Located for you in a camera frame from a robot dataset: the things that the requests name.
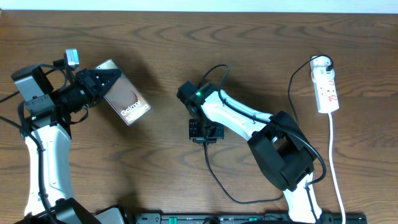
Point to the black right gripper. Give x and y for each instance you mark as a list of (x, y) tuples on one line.
[(193, 133)]

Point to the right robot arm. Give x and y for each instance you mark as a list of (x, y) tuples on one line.
[(282, 152)]

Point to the white usb charger plug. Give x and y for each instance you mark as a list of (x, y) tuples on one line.
[(321, 61)]

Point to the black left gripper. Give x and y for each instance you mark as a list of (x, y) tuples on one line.
[(88, 78)]

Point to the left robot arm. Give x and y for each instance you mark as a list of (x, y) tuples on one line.
[(46, 132)]

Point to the white power strip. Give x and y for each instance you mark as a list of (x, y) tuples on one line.
[(325, 90)]

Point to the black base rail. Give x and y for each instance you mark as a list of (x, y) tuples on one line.
[(156, 218)]

